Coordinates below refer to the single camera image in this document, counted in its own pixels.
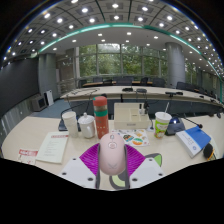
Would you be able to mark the group of black chairs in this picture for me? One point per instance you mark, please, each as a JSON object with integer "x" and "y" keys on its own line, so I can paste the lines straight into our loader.
{"x": 124, "y": 81}

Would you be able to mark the green paper cup with straw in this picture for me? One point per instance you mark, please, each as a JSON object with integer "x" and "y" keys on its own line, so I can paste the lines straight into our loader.
{"x": 162, "y": 125}

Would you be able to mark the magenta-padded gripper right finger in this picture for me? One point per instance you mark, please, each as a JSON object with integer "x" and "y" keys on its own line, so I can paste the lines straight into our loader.
{"x": 146, "y": 171}

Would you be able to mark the pink computer mouse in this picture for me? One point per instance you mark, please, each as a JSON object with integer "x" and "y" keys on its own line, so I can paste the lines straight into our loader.
{"x": 112, "y": 155}

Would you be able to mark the group of ceiling lights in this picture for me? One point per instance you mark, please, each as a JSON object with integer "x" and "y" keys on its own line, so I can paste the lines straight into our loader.
{"x": 115, "y": 5}

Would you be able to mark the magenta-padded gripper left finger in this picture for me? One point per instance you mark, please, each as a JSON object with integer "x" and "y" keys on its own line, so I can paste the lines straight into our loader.
{"x": 78, "y": 171}

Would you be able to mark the red and white leaflet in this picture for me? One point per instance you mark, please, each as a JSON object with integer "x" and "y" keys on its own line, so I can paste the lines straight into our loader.
{"x": 28, "y": 156}

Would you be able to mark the white organizer box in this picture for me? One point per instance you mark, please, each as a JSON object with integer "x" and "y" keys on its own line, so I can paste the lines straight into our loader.
{"x": 128, "y": 116}

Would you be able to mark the black handheld microphone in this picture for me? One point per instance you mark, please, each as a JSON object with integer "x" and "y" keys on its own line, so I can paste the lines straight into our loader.
{"x": 208, "y": 151}

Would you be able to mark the red thermos bottle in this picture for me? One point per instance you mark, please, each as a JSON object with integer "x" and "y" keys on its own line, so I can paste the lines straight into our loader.
{"x": 101, "y": 118}

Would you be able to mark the white lidded mug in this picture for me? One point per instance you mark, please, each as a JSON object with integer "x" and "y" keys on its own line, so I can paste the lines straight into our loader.
{"x": 87, "y": 128}

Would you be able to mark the blue and white book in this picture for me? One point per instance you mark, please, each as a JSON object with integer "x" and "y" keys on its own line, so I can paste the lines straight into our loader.
{"x": 195, "y": 139}

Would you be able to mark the colourful sticker sheet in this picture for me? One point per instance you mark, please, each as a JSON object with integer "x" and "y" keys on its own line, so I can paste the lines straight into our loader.
{"x": 135, "y": 138}

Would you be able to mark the black gooseneck desk microphone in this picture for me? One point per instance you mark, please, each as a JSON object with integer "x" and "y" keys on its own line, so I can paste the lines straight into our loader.
{"x": 62, "y": 126}
{"x": 175, "y": 127}

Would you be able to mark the stack of white paper cups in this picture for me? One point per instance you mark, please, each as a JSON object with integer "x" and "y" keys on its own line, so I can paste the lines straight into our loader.
{"x": 70, "y": 125}

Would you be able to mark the curved conference desk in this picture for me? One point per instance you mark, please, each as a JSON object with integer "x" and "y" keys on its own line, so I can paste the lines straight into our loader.
{"x": 133, "y": 91}

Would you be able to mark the white booklet with red header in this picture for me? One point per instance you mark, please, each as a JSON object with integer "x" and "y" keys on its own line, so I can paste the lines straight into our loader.
{"x": 52, "y": 146}

